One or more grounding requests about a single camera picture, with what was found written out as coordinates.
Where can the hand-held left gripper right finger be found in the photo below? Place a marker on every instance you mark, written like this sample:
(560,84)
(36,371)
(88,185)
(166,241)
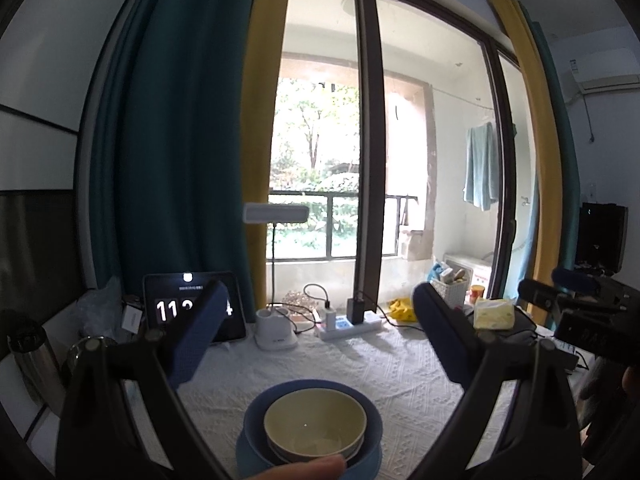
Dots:
(445,335)

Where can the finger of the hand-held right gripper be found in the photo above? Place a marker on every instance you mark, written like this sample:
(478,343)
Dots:
(575,280)
(542,295)

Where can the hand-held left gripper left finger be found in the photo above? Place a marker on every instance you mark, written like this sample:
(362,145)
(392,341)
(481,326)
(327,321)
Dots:
(200,335)

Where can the light blue plate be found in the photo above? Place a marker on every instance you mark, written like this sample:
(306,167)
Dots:
(240,455)

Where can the dark blue bowl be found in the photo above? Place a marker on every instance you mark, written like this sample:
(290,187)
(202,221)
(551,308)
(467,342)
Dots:
(372,440)

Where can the pale yellow bowl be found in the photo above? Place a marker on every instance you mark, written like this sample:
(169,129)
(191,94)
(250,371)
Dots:
(315,420)

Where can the white bowl with pink dots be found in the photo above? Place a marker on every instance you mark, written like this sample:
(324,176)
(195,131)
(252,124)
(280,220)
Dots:
(356,447)

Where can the person's right hand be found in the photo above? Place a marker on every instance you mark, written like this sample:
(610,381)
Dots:
(631,380)

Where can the person's left hand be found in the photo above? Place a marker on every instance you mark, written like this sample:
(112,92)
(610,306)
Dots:
(305,467)

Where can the grey cloth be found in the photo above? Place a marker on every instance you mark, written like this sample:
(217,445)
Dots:
(525,322)

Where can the white plastic basket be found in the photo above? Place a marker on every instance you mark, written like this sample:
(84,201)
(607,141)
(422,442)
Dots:
(452,292)

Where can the black tablet clock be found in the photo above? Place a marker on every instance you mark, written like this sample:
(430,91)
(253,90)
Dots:
(165,305)

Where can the yellow wipes pack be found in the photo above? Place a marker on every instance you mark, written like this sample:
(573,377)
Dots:
(402,310)

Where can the black monitor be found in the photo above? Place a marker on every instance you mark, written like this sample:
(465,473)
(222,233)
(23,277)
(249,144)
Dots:
(602,237)

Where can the red and yellow cup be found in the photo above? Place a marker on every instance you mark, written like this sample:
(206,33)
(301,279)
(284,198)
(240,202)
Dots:
(477,294)

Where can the pale yellow tissue pack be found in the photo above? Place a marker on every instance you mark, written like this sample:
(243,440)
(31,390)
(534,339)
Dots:
(494,315)

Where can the small carton box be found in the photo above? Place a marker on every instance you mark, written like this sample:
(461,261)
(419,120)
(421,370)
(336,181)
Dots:
(446,275)

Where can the blue bag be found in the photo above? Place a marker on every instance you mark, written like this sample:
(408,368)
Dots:
(436,270)

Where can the small white box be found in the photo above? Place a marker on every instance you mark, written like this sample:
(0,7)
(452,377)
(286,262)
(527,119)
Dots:
(133,319)

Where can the white desk lamp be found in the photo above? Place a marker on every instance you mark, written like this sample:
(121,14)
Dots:
(275,332)

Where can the black power adapter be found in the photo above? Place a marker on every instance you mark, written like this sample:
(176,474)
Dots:
(356,312)

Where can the white power strip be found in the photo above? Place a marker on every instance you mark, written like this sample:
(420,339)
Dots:
(350,330)

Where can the clear glass dish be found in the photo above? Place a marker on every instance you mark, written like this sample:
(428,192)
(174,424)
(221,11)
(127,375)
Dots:
(297,300)

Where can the clear plastic bag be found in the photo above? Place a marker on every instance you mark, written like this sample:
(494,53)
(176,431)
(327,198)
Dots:
(100,305)

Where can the white charger plug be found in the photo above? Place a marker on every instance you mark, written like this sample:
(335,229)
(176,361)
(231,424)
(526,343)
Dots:
(331,319)

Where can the teal curtain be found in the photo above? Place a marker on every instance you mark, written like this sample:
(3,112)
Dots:
(175,135)
(562,160)

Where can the steel kettle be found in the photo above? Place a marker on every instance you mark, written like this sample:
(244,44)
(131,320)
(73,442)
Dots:
(80,360)

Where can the hanging blue towel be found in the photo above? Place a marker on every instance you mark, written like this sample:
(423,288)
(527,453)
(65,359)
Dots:
(480,165)

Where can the steel thermos bottle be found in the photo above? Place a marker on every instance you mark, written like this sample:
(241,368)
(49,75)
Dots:
(32,360)

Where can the yellow curtain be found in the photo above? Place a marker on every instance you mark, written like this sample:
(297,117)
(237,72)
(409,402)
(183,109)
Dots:
(525,110)
(265,110)

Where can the balcony railing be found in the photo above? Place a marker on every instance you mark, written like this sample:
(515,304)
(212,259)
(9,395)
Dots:
(325,195)

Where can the dark sliding door frame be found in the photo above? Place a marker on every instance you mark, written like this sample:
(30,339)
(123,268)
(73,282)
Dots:
(370,160)
(505,185)

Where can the white wall air conditioner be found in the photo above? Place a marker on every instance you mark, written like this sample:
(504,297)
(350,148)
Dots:
(605,70)

